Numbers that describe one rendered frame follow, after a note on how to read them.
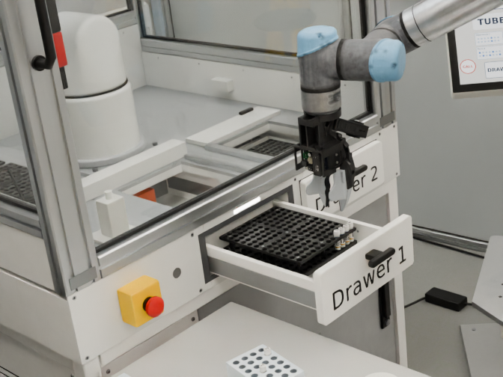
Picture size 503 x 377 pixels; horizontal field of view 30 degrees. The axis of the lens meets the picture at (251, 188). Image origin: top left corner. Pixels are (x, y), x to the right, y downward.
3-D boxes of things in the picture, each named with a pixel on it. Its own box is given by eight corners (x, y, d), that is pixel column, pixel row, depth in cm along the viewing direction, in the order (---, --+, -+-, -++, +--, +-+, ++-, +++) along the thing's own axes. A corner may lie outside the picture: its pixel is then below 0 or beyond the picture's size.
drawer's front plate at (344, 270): (414, 262, 191) (412, 214, 187) (325, 327, 173) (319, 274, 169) (406, 261, 193) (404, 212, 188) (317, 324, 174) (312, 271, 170)
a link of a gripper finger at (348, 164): (334, 188, 183) (326, 146, 181) (340, 185, 184) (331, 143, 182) (352, 190, 180) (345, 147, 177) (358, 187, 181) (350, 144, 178)
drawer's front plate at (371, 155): (385, 182, 232) (382, 140, 227) (309, 227, 213) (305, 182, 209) (379, 180, 233) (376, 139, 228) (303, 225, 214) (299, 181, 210)
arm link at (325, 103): (317, 78, 180) (351, 84, 174) (319, 101, 182) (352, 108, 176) (292, 90, 175) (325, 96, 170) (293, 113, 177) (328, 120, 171)
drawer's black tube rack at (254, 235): (358, 255, 194) (355, 227, 191) (303, 291, 182) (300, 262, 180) (278, 231, 208) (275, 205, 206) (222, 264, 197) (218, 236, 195)
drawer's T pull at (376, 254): (396, 253, 179) (395, 247, 179) (373, 269, 174) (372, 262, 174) (380, 249, 181) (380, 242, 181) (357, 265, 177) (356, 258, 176)
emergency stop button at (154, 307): (168, 313, 177) (165, 294, 175) (152, 322, 174) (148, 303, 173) (157, 308, 179) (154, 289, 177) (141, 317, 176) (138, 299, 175)
